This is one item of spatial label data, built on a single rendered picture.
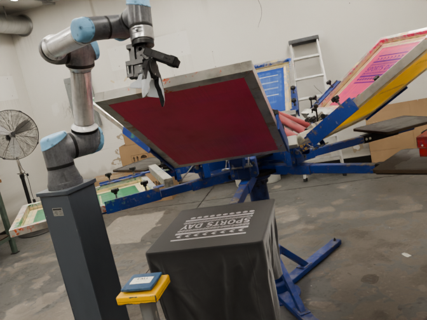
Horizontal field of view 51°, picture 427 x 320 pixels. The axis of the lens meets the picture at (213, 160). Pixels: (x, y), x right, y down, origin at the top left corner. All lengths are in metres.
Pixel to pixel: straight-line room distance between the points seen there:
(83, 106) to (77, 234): 0.54
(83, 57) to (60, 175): 0.50
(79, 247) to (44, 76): 5.43
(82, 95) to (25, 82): 5.51
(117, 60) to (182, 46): 0.99
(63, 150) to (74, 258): 0.47
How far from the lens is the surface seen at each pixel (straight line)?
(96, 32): 1.50
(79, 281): 2.11
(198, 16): 6.30
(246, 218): 1.83
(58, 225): 2.05
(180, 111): 1.73
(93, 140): 2.03
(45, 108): 7.32
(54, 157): 1.99
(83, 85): 1.94
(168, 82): 1.58
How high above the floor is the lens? 1.54
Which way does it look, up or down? 11 degrees down
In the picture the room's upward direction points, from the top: 12 degrees counter-clockwise
